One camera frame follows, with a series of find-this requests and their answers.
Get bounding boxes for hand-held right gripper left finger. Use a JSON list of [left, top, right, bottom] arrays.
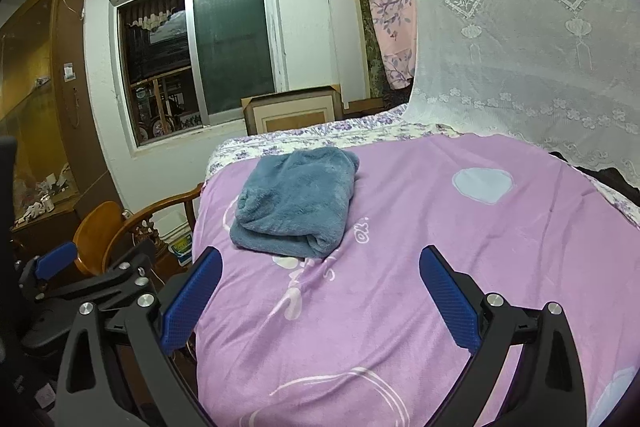
[[54, 246, 224, 427]]

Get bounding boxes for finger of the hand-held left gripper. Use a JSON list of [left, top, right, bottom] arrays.
[[35, 239, 160, 315], [17, 241, 79, 305]]

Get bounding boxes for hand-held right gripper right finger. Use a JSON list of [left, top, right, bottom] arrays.
[[419, 245, 589, 427]]

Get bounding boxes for blue fleece jacket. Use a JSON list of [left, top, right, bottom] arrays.
[[229, 147, 362, 259]]

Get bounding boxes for blue white box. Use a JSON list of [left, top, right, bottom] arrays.
[[169, 234, 195, 267]]

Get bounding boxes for wooden chair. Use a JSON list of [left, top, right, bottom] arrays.
[[72, 182, 206, 278]]

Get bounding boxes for wooden cabinet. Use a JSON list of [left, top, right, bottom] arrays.
[[0, 0, 121, 248]]

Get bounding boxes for purple floral bed sheet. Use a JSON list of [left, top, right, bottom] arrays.
[[205, 103, 640, 228]]

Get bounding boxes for wooden framed picture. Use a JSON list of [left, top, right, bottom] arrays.
[[241, 84, 345, 136]]

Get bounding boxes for window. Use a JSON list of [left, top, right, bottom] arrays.
[[109, 0, 290, 152]]

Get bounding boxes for white lace curtain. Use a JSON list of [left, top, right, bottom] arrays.
[[401, 0, 640, 190]]

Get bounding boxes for dark patterned panel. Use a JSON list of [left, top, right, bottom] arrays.
[[356, 0, 386, 100]]

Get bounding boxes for white board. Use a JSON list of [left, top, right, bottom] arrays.
[[327, 0, 372, 104]]

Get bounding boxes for pink floral cloth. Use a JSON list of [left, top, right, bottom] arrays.
[[364, 0, 418, 90]]

